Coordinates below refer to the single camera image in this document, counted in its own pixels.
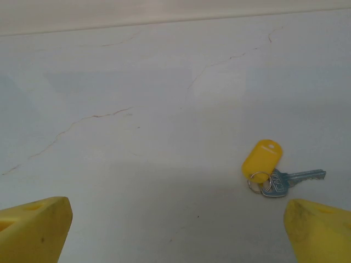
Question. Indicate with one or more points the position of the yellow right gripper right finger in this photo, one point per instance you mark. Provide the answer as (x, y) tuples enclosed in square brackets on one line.
[(323, 235)]

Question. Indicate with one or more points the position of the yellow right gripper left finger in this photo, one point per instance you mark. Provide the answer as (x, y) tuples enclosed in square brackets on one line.
[(33, 233)]

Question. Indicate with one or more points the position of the silver key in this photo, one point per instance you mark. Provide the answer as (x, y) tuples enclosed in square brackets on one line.
[(281, 183)]

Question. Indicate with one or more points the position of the yellow plastic key tag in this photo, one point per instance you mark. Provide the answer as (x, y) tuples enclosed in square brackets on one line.
[(261, 160)]

